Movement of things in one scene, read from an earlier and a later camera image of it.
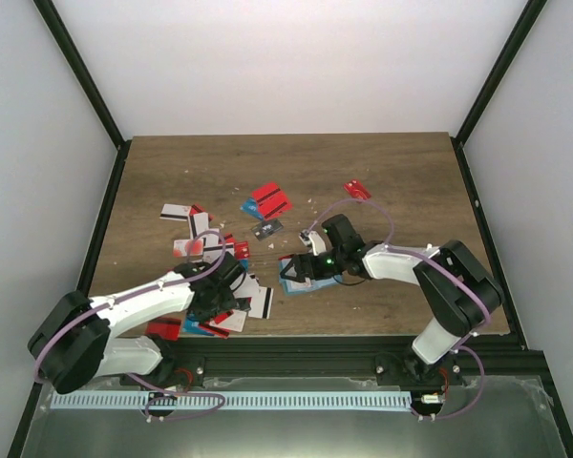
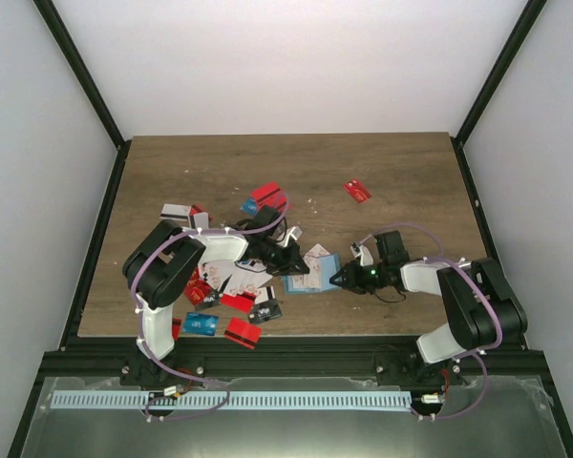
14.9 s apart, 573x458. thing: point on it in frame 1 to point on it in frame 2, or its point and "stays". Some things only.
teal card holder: [293, 286] stays
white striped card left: [175, 212] stays
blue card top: [250, 206] stays
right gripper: [301, 260] to [352, 279]
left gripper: [230, 304] to [287, 267]
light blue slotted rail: [233, 401] stays
